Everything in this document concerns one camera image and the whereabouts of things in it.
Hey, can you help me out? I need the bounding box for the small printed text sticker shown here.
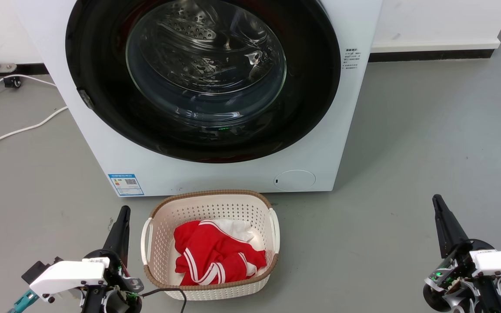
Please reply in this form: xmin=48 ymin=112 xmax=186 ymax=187
xmin=342 ymin=48 xmax=361 ymax=70

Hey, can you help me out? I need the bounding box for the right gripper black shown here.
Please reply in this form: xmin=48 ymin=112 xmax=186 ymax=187
xmin=422 ymin=194 xmax=501 ymax=313

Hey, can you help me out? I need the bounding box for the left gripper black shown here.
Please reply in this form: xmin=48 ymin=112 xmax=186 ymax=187
xmin=81 ymin=206 xmax=144 ymax=313

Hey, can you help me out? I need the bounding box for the blue energy label sticker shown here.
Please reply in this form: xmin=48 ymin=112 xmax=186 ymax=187
xmin=107 ymin=173 xmax=144 ymax=196

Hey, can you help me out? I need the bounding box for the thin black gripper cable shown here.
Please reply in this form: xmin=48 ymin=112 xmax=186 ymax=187
xmin=140 ymin=287 xmax=187 ymax=313

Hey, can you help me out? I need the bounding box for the red garment with white stripes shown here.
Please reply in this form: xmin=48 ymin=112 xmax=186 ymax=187
xmin=174 ymin=220 xmax=267 ymax=286

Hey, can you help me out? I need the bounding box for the round white filter cover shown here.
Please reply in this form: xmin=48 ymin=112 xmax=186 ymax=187
xmin=274 ymin=170 xmax=317 ymax=192

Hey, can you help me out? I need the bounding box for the black round glass washer door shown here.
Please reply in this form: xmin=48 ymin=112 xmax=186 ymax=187
xmin=65 ymin=0 xmax=341 ymax=164

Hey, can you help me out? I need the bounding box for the thick white floor cable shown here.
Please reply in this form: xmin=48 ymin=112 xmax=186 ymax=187
xmin=0 ymin=106 xmax=69 ymax=155

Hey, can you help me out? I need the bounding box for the metal door hinge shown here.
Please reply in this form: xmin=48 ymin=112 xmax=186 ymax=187
xmin=77 ymin=88 xmax=95 ymax=110

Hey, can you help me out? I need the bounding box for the cream perforated laundry basket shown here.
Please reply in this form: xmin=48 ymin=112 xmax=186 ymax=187
xmin=140 ymin=189 xmax=281 ymax=301

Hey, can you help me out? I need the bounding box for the teal connector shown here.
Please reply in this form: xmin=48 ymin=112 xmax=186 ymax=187
xmin=8 ymin=290 xmax=39 ymax=313

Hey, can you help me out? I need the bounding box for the white front-load washing machine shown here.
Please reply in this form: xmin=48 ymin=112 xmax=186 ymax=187
xmin=13 ymin=0 xmax=384 ymax=197

